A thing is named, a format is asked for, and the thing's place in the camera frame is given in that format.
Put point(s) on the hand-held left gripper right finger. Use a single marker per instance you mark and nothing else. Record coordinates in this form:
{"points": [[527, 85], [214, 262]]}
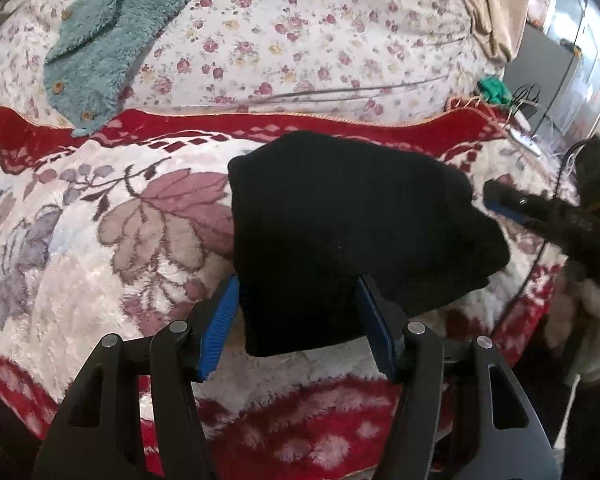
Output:
{"points": [[377, 330]]}

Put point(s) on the white flat device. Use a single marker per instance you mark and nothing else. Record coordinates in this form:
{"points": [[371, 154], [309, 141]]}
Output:
{"points": [[525, 140]]}

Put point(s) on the black pants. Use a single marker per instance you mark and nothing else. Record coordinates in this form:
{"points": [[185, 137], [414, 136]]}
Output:
{"points": [[355, 220]]}

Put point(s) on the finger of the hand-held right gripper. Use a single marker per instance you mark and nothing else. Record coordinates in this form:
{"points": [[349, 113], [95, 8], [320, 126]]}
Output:
{"points": [[510, 200]]}

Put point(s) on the teal fleece jacket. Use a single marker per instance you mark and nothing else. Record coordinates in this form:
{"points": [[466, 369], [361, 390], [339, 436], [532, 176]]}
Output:
{"points": [[105, 45]]}

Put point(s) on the grey cabinet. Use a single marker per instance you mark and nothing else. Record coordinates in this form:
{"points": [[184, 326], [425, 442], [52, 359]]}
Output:
{"points": [[545, 70]]}

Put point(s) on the black bag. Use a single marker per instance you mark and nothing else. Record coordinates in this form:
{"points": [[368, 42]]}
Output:
{"points": [[522, 92]]}

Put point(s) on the white rose-print quilt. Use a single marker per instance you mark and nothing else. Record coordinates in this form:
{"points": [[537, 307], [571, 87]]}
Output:
{"points": [[305, 35]]}

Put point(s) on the person's right forearm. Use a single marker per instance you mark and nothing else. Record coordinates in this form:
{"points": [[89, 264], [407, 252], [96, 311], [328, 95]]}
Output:
{"points": [[592, 330]]}

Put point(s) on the green cloth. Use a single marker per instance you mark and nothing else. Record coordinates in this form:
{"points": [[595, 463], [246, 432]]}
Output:
{"points": [[495, 90]]}

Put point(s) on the beige cloth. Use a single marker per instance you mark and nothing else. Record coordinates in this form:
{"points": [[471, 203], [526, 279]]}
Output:
{"points": [[500, 10]]}

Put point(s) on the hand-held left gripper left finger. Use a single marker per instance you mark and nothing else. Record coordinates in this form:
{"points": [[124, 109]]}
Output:
{"points": [[219, 330]]}

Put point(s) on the red floral plush blanket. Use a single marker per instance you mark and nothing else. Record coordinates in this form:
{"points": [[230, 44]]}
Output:
{"points": [[105, 260]]}

